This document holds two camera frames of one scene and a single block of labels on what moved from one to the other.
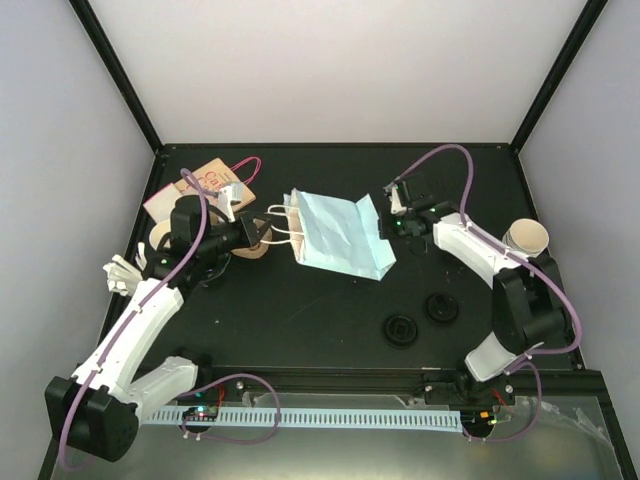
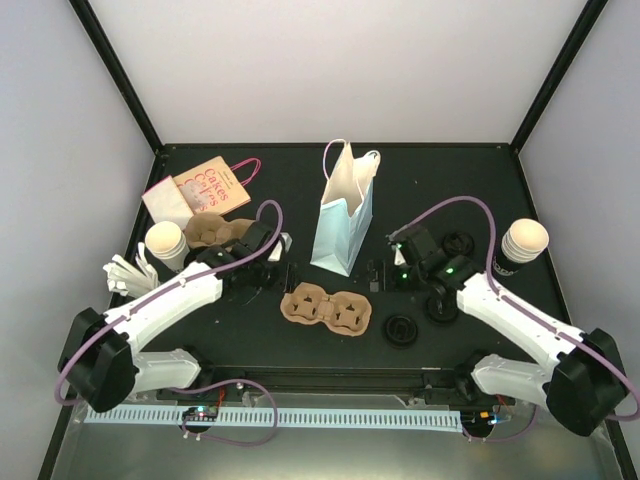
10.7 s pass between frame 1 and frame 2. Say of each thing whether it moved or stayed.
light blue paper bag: moved
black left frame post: stayed
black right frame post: stayed
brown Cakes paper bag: stayed
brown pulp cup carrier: moved
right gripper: moved
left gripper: moved
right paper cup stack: stayed
